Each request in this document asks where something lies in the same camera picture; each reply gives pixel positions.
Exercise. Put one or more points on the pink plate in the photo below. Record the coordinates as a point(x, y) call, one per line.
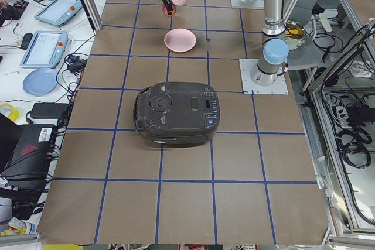
point(180, 40)

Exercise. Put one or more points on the blue plate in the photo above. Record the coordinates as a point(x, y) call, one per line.
point(40, 81)

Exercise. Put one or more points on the far teach pendant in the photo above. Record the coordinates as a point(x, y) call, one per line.
point(58, 12)

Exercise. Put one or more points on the teach pendant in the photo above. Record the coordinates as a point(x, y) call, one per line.
point(58, 12)
point(45, 49)

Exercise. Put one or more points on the black rice cooker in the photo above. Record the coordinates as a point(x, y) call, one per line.
point(177, 113)

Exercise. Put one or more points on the black power adapter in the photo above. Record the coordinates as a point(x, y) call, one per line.
point(77, 65)

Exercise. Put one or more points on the near teach pendant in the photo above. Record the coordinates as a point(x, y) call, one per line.
point(45, 49)

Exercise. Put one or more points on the black power brick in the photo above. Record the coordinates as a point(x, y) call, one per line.
point(58, 111)

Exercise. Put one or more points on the yellow tape roll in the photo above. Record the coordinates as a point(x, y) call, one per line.
point(9, 111)

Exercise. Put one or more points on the black computer box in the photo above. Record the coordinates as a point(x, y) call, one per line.
point(33, 153)

